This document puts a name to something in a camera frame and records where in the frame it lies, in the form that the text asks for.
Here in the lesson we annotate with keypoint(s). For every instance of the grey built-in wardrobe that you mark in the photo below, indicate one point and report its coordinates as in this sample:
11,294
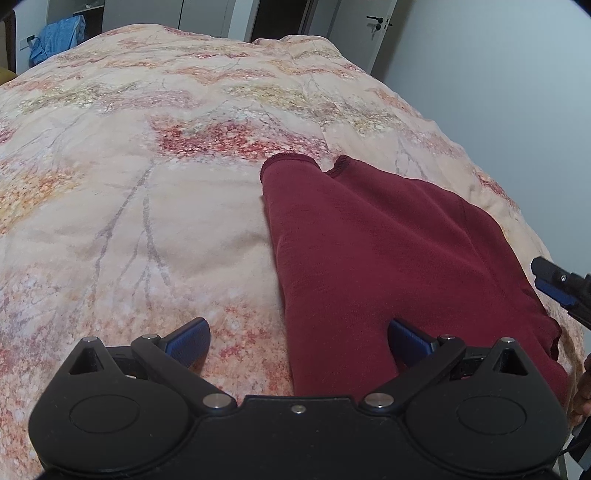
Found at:
203,16

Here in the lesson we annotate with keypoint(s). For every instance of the person's right hand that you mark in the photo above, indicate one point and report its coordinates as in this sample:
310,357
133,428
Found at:
584,397

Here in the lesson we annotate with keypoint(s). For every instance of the blue cloth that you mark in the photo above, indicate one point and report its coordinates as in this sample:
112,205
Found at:
57,39

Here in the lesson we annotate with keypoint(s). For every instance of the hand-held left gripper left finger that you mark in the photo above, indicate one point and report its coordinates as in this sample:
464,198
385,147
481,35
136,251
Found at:
190,340

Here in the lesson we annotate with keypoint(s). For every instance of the dark red sweater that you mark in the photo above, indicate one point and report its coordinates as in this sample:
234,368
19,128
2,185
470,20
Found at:
392,258

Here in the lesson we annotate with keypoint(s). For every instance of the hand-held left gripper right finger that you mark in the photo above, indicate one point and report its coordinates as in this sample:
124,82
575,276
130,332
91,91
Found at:
407,342

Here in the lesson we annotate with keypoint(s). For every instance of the brown and beige headboard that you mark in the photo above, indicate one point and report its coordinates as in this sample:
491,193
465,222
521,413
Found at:
10,37

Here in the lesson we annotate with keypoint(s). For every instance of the wall socket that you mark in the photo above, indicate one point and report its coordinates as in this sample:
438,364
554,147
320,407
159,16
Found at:
30,39

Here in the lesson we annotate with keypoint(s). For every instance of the floral peach duvet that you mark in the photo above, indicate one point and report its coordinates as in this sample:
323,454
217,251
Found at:
138,207

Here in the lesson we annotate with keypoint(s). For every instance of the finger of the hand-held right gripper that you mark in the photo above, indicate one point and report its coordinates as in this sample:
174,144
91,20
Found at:
556,290

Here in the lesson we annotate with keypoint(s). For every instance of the olive green pillow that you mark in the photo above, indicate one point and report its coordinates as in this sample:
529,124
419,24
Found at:
5,76

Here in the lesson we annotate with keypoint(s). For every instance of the white room door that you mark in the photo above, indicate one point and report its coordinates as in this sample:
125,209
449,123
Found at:
369,46

